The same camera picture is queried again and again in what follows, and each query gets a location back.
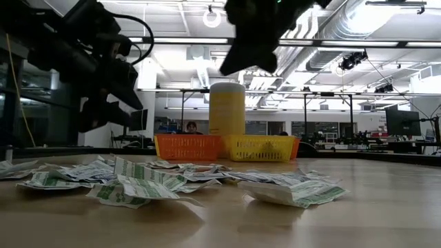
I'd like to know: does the person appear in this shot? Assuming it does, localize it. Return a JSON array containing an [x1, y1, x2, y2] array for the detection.
[[185, 120, 204, 135]]

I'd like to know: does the black monitor on stand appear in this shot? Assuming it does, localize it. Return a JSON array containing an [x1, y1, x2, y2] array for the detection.
[[130, 109, 149, 132]]

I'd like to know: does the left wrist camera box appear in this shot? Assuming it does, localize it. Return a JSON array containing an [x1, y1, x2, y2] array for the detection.
[[103, 32, 134, 59]]

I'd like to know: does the white ring lamp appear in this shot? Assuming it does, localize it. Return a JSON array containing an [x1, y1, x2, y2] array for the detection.
[[202, 4, 223, 29]]

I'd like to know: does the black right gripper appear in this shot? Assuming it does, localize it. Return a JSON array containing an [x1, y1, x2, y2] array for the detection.
[[219, 0, 311, 76]]

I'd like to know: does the dark office desk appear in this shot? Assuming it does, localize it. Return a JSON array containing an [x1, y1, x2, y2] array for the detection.
[[110, 134, 152, 149]]

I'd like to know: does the black round ceiling spotlight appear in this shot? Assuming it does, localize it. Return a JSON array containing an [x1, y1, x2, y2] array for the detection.
[[338, 50, 369, 72]]

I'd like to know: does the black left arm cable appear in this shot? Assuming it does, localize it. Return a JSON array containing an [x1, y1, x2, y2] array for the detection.
[[112, 12, 155, 66]]

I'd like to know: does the black metal rig frame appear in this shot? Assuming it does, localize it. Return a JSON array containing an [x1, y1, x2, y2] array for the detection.
[[137, 87, 356, 138]]

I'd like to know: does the black ceiling track spotlight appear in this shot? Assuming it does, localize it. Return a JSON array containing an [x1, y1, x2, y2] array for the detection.
[[374, 83, 394, 94]]

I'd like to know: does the orange plastic basket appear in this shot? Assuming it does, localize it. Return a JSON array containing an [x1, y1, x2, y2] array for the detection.
[[154, 134, 223, 161], [291, 137, 302, 161]]

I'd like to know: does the black beam with light strips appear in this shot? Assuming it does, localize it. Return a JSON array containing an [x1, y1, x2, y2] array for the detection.
[[129, 36, 441, 49]]

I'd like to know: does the white cylindrical cup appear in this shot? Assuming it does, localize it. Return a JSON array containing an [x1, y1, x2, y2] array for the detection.
[[208, 81, 247, 136]]

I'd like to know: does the yellow cable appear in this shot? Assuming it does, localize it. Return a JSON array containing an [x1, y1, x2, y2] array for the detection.
[[5, 32, 37, 148]]

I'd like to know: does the black computer monitor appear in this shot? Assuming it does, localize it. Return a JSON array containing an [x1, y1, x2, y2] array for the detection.
[[384, 109, 422, 137]]

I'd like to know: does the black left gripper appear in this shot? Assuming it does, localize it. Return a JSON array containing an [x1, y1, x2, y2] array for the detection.
[[61, 3, 144, 134]]

